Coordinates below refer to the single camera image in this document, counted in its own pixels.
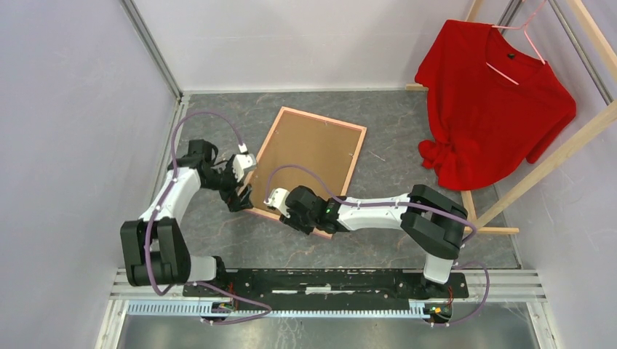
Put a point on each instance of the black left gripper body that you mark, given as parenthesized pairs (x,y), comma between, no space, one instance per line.
(226,183)

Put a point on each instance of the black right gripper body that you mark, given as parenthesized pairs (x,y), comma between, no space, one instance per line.
(305,225)

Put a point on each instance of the pink wooden picture frame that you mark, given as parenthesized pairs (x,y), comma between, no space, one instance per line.
(347,164)

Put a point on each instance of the brown backing board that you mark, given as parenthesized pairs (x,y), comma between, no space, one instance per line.
(308,154)

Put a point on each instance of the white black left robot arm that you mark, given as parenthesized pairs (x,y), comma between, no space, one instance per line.
(154,250)

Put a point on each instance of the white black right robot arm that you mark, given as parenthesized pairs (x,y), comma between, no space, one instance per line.
(435,222)

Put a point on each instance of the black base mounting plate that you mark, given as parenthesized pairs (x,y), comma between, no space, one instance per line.
(336,289)

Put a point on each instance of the red t-shirt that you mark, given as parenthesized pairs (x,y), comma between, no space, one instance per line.
(490,106)

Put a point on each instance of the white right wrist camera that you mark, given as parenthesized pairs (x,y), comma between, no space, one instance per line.
(276,200)

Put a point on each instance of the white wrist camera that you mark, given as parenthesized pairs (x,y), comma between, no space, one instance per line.
(243,163)
(276,200)

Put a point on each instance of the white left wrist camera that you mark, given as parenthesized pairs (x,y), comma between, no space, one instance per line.
(243,163)

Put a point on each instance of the aluminium rail frame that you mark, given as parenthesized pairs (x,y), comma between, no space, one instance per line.
(216,307)

